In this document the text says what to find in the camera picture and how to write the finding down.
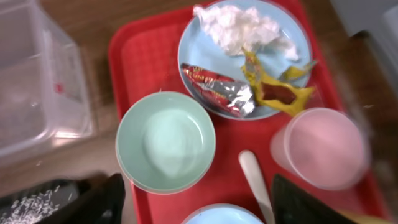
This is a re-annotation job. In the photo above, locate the black waste tray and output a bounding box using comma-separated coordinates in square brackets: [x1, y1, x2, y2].
[1, 179, 90, 224]

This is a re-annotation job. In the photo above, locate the red foil wrapper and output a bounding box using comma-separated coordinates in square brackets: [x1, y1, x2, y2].
[181, 63, 256, 118]

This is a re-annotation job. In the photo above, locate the pink plastic cup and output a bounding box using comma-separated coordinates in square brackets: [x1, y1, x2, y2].
[270, 108, 371, 190]

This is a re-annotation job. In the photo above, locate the white rice pile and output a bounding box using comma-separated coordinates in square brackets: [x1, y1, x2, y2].
[1, 185, 79, 224]

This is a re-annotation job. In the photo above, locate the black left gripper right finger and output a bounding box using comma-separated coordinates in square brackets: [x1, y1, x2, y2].
[272, 174, 355, 224]

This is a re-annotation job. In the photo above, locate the light blue plate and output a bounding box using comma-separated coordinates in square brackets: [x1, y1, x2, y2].
[178, 0, 313, 80]

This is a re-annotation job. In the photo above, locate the yellow foil wrapper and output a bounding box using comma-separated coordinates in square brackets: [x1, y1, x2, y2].
[241, 49, 315, 116]

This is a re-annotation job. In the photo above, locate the crumpled white tissue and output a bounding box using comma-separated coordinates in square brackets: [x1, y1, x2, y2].
[193, 5, 300, 61]

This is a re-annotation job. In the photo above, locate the red serving tray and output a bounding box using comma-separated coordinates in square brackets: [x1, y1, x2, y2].
[108, 7, 390, 223]

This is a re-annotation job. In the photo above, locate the mint green bowl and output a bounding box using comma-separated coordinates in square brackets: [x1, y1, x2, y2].
[116, 91, 216, 194]

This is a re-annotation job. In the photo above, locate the clear plastic bin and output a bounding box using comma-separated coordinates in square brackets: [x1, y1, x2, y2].
[1, 0, 93, 166]

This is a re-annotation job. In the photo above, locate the yellow plastic cup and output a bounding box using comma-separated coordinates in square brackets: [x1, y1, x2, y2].
[337, 210, 394, 224]

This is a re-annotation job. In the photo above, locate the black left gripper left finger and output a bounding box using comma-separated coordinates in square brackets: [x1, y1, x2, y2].
[38, 173, 126, 224]

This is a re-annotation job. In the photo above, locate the white plastic spoon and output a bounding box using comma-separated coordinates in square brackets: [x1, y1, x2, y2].
[238, 150, 276, 224]

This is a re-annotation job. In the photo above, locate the light blue bowl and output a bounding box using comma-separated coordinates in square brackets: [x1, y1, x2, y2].
[182, 203, 264, 224]

